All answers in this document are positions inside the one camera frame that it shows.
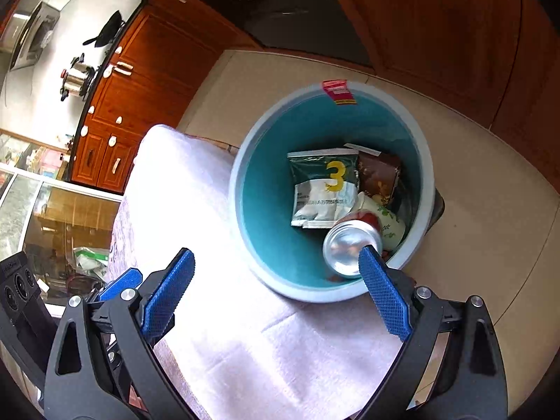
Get red soda can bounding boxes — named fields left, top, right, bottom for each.
left=323, top=210, right=383, bottom=279

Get teal trash bin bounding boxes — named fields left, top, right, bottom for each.
left=230, top=82, right=436, bottom=303

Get red wooden kitchen cabinets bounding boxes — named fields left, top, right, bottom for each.
left=69, top=0, right=559, bottom=193

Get green white plastic bag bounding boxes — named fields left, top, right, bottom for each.
left=73, top=246, right=109, bottom=279

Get purple white tablecloth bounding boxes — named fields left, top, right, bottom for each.
left=108, top=125, right=400, bottom=419

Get white floral paper cup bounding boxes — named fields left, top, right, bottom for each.
left=354, top=191, right=406, bottom=252

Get dark brown snack bag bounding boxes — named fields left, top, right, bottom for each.
left=344, top=143, right=401, bottom=206

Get green white number three bag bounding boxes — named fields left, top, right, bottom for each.
left=288, top=148, right=360, bottom=229

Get steel kettle pot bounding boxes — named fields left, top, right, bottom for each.
left=60, top=53, right=96, bottom=102

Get steel range hood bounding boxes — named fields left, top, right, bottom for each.
left=9, top=2, right=60, bottom=70

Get black wok pan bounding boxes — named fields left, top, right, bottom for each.
left=83, top=10, right=124, bottom=48

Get black built-in oven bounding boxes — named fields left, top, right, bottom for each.
left=203, top=0, right=371, bottom=67

